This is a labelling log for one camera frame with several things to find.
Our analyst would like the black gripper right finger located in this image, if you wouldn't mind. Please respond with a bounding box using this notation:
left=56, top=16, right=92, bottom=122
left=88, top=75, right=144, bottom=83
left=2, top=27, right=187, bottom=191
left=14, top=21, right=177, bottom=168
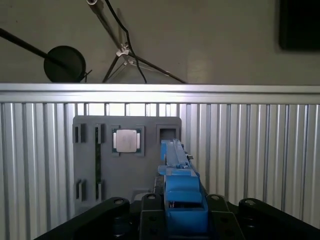
left=206, top=193, right=320, bottom=240

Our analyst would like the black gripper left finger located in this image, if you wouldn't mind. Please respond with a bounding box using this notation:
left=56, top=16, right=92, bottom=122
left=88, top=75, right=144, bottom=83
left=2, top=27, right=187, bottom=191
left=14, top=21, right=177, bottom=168
left=32, top=193, right=166, bottom=240

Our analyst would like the hard disk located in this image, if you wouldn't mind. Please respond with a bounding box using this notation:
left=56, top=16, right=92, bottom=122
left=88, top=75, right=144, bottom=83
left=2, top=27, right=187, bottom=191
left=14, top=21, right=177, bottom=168
left=153, top=138, right=210, bottom=240

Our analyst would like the grey plastic parts rack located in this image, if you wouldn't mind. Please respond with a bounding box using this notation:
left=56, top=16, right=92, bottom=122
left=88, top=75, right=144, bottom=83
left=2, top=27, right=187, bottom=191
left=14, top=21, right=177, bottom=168
left=72, top=115, right=184, bottom=220

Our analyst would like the silver CPU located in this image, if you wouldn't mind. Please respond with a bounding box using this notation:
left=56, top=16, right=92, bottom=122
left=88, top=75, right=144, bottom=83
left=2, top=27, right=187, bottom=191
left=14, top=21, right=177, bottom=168
left=112, top=128, right=141, bottom=153

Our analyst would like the silver tripod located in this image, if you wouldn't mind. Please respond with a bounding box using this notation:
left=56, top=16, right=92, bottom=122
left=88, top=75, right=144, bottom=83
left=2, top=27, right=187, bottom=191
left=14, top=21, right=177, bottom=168
left=86, top=0, right=188, bottom=85

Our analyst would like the black stand round base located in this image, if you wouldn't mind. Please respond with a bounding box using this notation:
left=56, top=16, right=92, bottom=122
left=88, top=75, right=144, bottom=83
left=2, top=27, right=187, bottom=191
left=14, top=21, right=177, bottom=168
left=0, top=27, right=93, bottom=84

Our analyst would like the black flat panel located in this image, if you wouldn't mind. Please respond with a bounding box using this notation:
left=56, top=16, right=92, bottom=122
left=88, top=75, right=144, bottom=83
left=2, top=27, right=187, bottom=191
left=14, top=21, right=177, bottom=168
left=278, top=0, right=320, bottom=53

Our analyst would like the black loose cable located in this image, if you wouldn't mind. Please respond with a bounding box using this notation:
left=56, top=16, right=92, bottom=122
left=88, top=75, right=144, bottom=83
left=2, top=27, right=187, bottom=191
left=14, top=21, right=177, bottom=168
left=104, top=0, right=148, bottom=83

